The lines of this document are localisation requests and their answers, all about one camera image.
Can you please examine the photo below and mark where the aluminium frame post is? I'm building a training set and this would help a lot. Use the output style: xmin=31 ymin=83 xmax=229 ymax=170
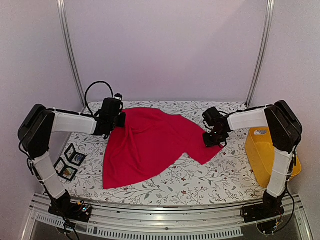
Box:
xmin=56 ymin=0 xmax=86 ymax=107
xmin=245 ymin=0 xmax=275 ymax=107

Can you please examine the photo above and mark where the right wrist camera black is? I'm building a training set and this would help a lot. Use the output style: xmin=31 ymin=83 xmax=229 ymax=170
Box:
xmin=202 ymin=107 xmax=223 ymax=127

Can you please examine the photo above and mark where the left black looped cable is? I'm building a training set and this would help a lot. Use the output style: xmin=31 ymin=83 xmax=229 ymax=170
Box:
xmin=83 ymin=80 xmax=115 ymax=117

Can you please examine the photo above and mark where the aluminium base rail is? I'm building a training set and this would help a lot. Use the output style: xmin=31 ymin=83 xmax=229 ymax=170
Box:
xmin=21 ymin=193 xmax=315 ymax=240

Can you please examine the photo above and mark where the brooch box with orange brooch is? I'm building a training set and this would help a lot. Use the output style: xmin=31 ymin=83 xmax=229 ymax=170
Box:
xmin=53 ymin=157 xmax=78 ymax=182

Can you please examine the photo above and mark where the red polo shirt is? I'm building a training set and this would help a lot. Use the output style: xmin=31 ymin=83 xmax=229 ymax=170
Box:
xmin=102 ymin=107 xmax=222 ymax=190

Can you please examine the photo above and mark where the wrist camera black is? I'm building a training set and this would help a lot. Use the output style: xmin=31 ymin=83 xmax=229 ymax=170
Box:
xmin=202 ymin=107 xmax=223 ymax=127
xmin=99 ymin=93 xmax=123 ymax=119

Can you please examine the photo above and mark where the yellow plastic basket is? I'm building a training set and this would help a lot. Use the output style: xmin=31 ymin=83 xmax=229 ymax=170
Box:
xmin=245 ymin=127 xmax=291 ymax=194

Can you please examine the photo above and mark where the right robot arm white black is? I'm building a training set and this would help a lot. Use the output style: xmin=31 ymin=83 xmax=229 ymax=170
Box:
xmin=202 ymin=100 xmax=303 ymax=218

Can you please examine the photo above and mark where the right aluminium frame post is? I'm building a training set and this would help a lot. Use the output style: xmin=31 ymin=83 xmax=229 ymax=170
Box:
xmin=245 ymin=0 xmax=275 ymax=107

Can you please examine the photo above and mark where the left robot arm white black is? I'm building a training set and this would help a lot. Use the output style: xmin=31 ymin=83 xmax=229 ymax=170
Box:
xmin=17 ymin=104 xmax=126 ymax=217

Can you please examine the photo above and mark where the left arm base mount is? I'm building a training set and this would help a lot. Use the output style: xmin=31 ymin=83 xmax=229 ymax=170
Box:
xmin=48 ymin=200 xmax=92 ymax=223

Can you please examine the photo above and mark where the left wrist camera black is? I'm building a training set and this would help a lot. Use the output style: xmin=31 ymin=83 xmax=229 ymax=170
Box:
xmin=99 ymin=93 xmax=123 ymax=119

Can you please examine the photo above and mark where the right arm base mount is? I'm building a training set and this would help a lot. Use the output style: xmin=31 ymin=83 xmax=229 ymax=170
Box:
xmin=240 ymin=200 xmax=285 ymax=223

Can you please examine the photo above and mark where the brooch box with blue brooch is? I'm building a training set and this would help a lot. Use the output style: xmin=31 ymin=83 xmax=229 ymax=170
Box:
xmin=64 ymin=143 xmax=87 ymax=167

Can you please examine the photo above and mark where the left aluminium frame post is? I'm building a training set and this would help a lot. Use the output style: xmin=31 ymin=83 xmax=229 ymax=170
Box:
xmin=56 ymin=0 xmax=86 ymax=107

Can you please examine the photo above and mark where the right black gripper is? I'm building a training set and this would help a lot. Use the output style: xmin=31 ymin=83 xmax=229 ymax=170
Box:
xmin=201 ymin=130 xmax=226 ymax=150

